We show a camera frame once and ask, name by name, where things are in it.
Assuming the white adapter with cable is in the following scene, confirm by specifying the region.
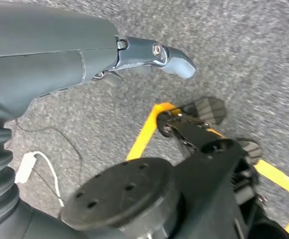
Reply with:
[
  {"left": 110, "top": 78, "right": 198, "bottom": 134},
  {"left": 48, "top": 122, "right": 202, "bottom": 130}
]
[{"left": 14, "top": 151, "right": 65, "bottom": 208}]

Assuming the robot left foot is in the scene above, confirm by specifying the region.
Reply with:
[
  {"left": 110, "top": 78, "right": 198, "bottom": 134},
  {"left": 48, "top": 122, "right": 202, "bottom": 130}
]
[{"left": 180, "top": 96, "right": 227, "bottom": 126}]

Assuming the thin black floor cable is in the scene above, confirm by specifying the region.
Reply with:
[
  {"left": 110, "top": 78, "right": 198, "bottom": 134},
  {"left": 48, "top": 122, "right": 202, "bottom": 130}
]
[{"left": 14, "top": 119, "right": 83, "bottom": 205}]

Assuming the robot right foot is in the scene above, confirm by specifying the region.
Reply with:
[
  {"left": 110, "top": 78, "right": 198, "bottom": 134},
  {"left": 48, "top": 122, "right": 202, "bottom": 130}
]
[{"left": 237, "top": 137, "right": 262, "bottom": 165}]

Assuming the yellow floor tape square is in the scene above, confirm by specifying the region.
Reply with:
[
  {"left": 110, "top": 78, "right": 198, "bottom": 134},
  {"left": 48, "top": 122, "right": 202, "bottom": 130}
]
[{"left": 126, "top": 102, "right": 289, "bottom": 239}]

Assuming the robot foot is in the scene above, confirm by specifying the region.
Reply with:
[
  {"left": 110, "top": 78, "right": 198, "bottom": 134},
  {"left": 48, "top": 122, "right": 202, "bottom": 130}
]
[
  {"left": 180, "top": 96, "right": 227, "bottom": 126},
  {"left": 237, "top": 137, "right": 262, "bottom": 165}
]

